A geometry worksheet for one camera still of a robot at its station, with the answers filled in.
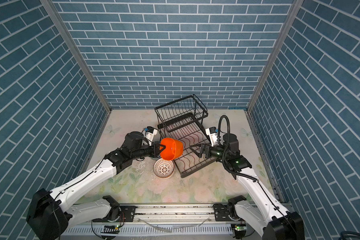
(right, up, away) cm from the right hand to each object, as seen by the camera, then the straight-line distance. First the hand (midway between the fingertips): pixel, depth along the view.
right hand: (193, 146), depth 74 cm
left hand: (-14, -1, +3) cm, 14 cm away
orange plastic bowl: (-10, -2, +5) cm, 12 cm away
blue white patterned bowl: (-18, -2, -6) cm, 19 cm away
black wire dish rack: (-8, +15, +38) cm, 42 cm away
